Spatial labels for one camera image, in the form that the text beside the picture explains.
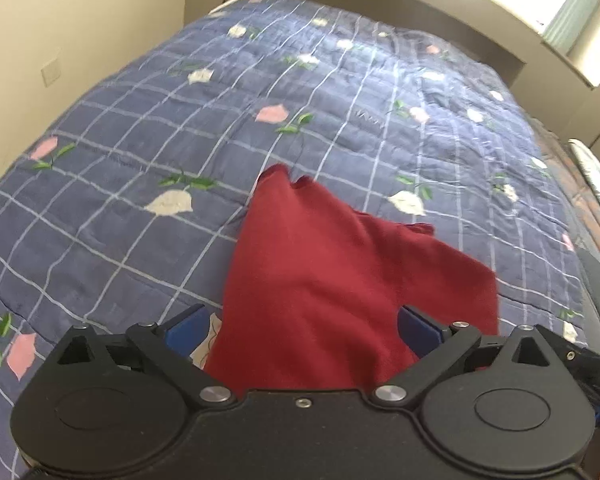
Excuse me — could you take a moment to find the blue plaid floral quilt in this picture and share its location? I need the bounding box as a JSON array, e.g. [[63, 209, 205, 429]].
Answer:
[[0, 0, 588, 479]]

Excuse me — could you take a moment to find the red knit sweater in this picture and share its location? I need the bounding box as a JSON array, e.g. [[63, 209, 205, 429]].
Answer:
[[204, 165, 498, 393]]

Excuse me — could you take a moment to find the dark quilted bedspread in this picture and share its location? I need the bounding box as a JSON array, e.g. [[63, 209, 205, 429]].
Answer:
[[529, 118, 600, 354]]

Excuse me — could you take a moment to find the striped window curtain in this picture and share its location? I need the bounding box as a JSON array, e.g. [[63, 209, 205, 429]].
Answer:
[[543, 0, 600, 55]]

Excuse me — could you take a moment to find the white wall outlet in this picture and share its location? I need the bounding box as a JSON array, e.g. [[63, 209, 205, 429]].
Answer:
[[41, 58, 61, 88]]

